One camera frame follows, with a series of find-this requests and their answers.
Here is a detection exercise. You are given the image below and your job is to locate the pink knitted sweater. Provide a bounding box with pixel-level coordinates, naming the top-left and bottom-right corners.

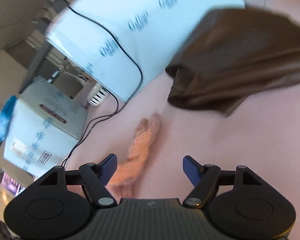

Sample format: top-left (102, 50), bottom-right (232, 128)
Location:
top-left (107, 113), bottom-right (161, 202)

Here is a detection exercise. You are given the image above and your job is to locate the small white cardboard box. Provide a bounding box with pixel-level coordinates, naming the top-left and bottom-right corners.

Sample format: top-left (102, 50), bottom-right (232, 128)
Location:
top-left (4, 77), bottom-right (88, 177)

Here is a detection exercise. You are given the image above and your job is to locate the blue plastic package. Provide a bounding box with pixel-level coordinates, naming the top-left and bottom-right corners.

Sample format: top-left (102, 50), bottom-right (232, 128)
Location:
top-left (0, 95), bottom-right (17, 141)

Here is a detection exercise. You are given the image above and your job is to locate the white striped bowl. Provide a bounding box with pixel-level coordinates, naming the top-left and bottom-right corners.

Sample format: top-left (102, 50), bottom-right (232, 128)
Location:
top-left (87, 83), bottom-right (108, 106)

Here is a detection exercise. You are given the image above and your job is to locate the brown folded garment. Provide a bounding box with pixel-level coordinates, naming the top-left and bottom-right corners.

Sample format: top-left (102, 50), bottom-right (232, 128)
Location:
top-left (165, 9), bottom-right (300, 116)

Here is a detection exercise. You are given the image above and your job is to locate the large white cardboard box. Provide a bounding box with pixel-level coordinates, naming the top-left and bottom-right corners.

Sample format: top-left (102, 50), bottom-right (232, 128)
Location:
top-left (45, 0), bottom-right (244, 102)

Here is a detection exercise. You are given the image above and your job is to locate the black cable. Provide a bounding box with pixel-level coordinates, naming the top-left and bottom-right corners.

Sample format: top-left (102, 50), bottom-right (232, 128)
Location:
top-left (61, 4), bottom-right (144, 167)

